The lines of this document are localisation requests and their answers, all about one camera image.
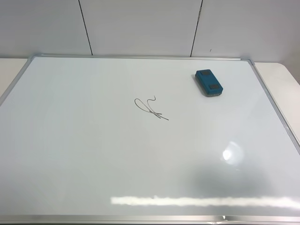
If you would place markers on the blue board eraser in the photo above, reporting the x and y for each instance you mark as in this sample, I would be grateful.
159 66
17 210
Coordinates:
209 83

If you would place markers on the white aluminium-framed whiteboard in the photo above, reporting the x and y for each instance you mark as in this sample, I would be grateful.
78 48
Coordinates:
74 148

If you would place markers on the black marker scribble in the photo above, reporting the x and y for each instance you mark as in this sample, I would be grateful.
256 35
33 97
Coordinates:
147 108

